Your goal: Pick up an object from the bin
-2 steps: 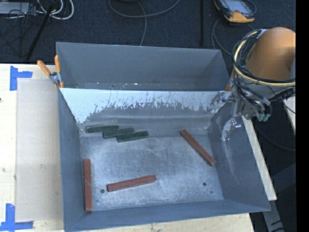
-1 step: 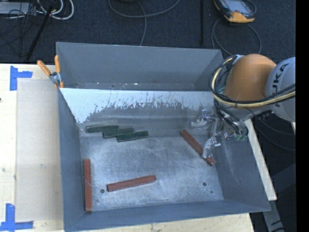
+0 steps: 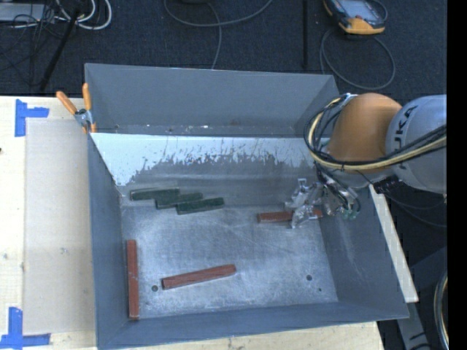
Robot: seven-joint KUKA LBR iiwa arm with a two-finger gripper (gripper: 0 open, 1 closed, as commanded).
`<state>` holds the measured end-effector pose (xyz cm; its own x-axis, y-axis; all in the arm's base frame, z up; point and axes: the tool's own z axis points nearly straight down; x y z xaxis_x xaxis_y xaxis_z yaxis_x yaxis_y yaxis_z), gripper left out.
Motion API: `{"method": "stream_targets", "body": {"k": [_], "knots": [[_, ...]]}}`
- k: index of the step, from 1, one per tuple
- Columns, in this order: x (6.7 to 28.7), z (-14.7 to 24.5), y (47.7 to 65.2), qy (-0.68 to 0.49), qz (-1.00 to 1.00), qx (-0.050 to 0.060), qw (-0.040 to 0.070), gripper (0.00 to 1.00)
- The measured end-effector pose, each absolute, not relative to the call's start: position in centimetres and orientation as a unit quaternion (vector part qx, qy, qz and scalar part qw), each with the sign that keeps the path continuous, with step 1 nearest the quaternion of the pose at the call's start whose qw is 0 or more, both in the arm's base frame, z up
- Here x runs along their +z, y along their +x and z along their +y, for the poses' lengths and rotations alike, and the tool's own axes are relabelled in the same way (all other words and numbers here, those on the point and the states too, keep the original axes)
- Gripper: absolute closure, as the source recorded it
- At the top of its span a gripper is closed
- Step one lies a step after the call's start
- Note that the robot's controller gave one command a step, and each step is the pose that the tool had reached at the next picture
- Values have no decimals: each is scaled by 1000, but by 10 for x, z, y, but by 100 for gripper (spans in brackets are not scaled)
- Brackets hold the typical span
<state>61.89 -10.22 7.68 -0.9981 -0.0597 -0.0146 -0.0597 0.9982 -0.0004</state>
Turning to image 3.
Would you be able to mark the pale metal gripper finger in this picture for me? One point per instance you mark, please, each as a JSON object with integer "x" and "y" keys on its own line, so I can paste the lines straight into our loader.
{"x": 301, "y": 194}
{"x": 303, "y": 217}

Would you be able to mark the red-brown flat block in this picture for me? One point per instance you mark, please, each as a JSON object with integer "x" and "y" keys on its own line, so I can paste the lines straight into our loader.
{"x": 133, "y": 279}
{"x": 273, "y": 216}
{"x": 198, "y": 276}

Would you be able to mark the grey metal bin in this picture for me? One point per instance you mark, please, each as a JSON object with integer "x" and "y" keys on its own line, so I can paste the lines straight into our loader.
{"x": 233, "y": 253}

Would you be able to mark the dark green flat block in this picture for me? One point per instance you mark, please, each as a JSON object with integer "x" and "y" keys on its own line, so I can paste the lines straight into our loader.
{"x": 200, "y": 205}
{"x": 180, "y": 200}
{"x": 153, "y": 193}

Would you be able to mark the pale wood flat board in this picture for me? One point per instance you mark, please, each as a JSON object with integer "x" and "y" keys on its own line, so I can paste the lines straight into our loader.
{"x": 58, "y": 232}

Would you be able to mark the black cylinder on white bracket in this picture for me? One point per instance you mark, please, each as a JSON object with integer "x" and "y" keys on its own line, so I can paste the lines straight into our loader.
{"x": 388, "y": 186}

